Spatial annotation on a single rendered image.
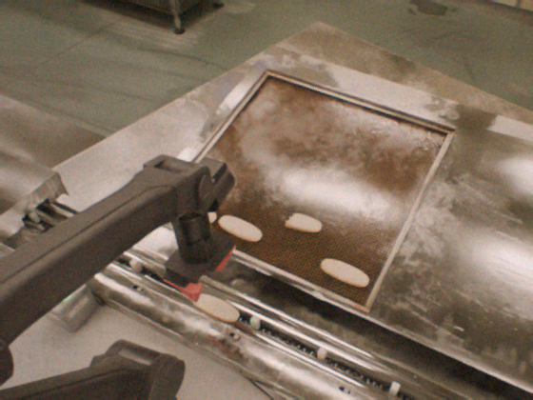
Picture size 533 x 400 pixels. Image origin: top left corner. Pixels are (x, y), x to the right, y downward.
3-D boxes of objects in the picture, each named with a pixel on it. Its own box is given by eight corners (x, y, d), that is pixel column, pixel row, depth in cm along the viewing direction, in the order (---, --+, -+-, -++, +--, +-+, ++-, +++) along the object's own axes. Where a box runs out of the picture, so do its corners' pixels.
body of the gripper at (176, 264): (164, 271, 75) (153, 242, 69) (201, 230, 81) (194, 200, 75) (197, 287, 74) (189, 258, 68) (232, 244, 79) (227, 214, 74)
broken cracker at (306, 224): (280, 226, 95) (279, 223, 94) (286, 211, 97) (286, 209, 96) (326, 238, 93) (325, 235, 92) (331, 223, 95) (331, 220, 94)
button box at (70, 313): (49, 327, 91) (24, 296, 83) (79, 297, 96) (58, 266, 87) (82, 344, 90) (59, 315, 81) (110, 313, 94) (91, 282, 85)
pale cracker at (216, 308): (188, 305, 89) (187, 302, 88) (200, 290, 91) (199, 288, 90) (232, 327, 86) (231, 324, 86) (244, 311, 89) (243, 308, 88)
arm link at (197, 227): (157, 209, 66) (193, 219, 65) (182, 178, 70) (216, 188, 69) (167, 240, 71) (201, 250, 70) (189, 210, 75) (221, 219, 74)
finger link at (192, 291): (169, 302, 81) (158, 270, 74) (194, 272, 85) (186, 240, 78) (202, 318, 79) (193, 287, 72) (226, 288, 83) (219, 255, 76)
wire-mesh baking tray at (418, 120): (149, 218, 97) (147, 214, 96) (266, 71, 119) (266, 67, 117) (367, 315, 85) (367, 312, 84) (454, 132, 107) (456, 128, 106)
